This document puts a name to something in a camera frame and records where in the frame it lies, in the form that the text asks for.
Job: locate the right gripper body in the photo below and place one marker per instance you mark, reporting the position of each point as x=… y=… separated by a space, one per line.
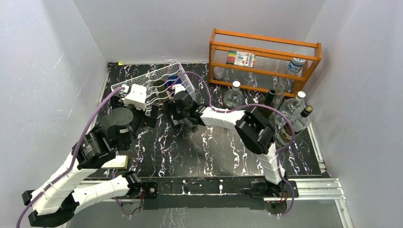
x=180 y=114

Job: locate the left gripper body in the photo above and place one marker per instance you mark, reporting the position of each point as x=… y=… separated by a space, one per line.
x=140 y=117

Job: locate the brown wine bottle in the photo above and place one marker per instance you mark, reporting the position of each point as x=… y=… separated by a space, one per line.
x=164 y=95

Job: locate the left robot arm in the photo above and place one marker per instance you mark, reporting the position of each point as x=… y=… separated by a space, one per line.
x=60 y=198

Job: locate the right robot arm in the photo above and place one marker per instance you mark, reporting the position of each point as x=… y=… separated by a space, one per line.
x=255 y=131

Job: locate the round clear glass bottle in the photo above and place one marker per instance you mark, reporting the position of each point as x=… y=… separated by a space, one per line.
x=233 y=98

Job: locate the dark green open bottle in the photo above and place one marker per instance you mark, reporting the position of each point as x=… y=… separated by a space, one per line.
x=268 y=101

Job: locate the orange wooden shelf rack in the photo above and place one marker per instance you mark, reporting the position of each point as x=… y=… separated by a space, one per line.
x=271 y=64

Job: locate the clear bottle silver cap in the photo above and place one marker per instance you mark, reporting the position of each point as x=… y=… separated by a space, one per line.
x=290 y=108

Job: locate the dark bottle black foil top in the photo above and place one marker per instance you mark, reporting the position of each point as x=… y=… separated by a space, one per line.
x=299 y=123

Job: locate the small clear plastic cup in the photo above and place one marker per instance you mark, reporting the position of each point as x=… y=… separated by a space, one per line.
x=218 y=73

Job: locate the beige remote control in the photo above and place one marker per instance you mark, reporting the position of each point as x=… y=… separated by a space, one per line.
x=120 y=162

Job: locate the colour marker pen set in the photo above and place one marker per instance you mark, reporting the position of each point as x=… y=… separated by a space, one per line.
x=238 y=58

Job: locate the blue white lidded jar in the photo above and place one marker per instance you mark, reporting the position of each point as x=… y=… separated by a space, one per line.
x=296 y=65

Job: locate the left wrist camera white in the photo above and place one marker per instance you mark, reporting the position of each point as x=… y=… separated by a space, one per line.
x=135 y=95

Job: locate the white wire wine rack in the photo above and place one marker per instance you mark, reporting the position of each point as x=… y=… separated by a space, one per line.
x=154 y=80

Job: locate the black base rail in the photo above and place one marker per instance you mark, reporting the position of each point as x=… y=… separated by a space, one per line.
x=215 y=192

